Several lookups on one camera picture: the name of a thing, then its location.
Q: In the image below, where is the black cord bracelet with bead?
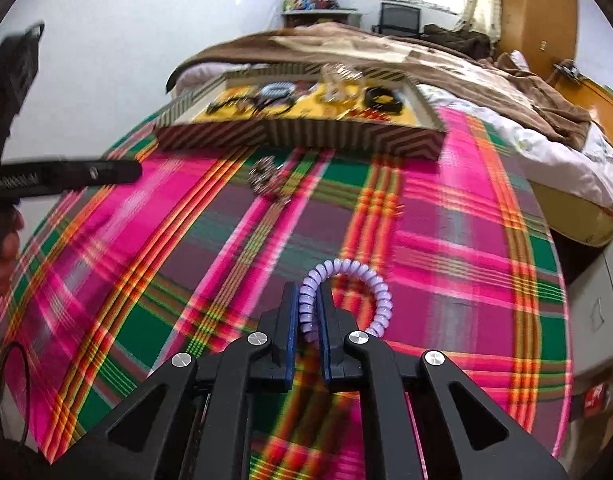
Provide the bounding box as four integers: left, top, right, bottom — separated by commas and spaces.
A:
206, 92, 297, 120

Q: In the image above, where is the brown printed blanket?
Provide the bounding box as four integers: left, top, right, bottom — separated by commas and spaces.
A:
166, 22, 594, 148

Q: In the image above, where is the lilac spiral hair tie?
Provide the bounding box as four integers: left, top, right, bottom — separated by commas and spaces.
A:
297, 258, 390, 346

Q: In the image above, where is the red bead bracelet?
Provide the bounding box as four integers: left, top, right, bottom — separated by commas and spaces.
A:
343, 106, 393, 122

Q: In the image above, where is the grey metal cabinet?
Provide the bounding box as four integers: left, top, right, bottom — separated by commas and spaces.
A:
569, 242, 613, 378

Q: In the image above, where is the patterned curtain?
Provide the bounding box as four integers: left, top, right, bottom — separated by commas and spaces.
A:
453, 0, 503, 43

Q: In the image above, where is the black cable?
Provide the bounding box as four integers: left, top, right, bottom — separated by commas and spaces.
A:
0, 341, 33, 453

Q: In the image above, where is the pink hair claw clip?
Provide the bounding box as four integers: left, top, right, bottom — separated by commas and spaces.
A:
320, 64, 364, 103

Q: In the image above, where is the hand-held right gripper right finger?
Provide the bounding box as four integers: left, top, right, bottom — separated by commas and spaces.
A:
319, 285, 569, 480

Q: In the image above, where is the yellow mattress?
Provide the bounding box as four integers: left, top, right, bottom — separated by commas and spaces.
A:
529, 180, 613, 248

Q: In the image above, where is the wooden headboard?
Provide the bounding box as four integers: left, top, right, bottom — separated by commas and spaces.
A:
553, 67, 613, 153

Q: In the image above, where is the shelf table with toys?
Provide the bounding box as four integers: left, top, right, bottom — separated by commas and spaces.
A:
280, 0, 362, 28

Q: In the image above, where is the person's left hand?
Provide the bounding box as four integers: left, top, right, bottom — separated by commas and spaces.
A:
0, 207, 26, 306

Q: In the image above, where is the blue spiral hair tie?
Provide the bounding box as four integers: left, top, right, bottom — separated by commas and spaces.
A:
259, 82, 295, 102

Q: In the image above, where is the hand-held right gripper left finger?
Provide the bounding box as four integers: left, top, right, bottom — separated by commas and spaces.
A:
51, 282, 300, 480

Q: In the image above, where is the small dark device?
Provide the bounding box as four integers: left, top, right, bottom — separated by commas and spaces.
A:
553, 59, 583, 82

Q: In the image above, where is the black bangle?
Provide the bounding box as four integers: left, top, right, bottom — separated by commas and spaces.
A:
363, 87, 404, 115

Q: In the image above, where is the pink green plaid tablecloth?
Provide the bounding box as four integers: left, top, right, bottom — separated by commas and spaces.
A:
0, 105, 573, 480

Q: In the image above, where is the yellow printed cardboard box tray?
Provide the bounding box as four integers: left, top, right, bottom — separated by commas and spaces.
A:
154, 64, 448, 162

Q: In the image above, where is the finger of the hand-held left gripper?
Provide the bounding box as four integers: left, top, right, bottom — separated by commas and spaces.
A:
0, 159, 143, 200

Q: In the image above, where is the dark cloth pile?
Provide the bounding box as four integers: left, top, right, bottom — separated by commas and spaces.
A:
422, 24, 493, 60

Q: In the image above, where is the black chair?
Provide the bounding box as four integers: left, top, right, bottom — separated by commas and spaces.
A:
371, 2, 423, 38

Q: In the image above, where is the brown bead bracelet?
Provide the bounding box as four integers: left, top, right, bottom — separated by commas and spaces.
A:
249, 156, 292, 203

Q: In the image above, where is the wooden wardrobe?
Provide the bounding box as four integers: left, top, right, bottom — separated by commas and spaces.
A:
493, 0, 579, 73

